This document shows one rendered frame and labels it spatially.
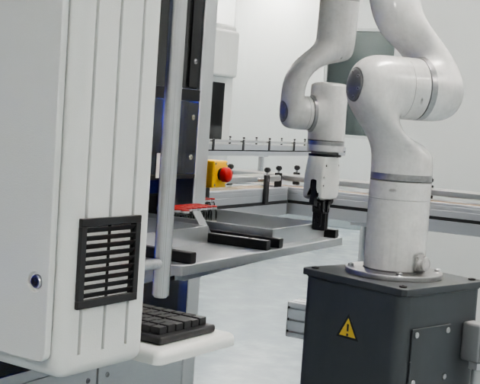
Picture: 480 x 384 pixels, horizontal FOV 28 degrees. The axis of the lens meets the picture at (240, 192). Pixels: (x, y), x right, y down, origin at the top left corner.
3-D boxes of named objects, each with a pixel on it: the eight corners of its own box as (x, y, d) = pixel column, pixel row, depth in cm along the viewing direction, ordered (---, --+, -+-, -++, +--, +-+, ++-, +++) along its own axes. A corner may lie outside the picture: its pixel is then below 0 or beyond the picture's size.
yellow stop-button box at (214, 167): (189, 185, 254) (191, 158, 253) (203, 184, 260) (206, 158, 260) (213, 188, 250) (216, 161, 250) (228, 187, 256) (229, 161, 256)
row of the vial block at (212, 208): (169, 228, 221) (170, 208, 221) (210, 223, 237) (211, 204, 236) (177, 228, 220) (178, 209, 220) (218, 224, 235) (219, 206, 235)
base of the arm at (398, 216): (462, 279, 188) (469, 185, 186) (401, 285, 175) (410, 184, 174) (385, 264, 202) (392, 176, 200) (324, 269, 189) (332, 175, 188)
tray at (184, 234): (-1, 232, 196) (0, 215, 196) (81, 224, 218) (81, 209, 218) (134, 253, 179) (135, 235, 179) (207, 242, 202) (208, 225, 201)
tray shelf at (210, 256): (-18, 243, 192) (-18, 234, 192) (175, 222, 252) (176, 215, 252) (180, 276, 168) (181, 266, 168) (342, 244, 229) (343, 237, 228)
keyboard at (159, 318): (-24, 302, 162) (-24, 287, 162) (36, 292, 174) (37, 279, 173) (160, 346, 140) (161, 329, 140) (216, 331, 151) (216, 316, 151)
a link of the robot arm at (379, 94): (444, 184, 184) (454, 59, 182) (359, 180, 177) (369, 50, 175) (411, 178, 195) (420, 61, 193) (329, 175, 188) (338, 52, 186)
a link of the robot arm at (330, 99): (314, 140, 212) (350, 142, 215) (318, 80, 211) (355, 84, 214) (298, 139, 220) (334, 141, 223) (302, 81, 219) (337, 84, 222)
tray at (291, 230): (142, 227, 220) (142, 212, 220) (202, 221, 242) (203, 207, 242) (271, 245, 203) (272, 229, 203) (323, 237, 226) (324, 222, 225)
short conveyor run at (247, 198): (174, 228, 254) (177, 169, 253) (127, 222, 262) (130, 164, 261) (290, 215, 314) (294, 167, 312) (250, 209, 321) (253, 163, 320)
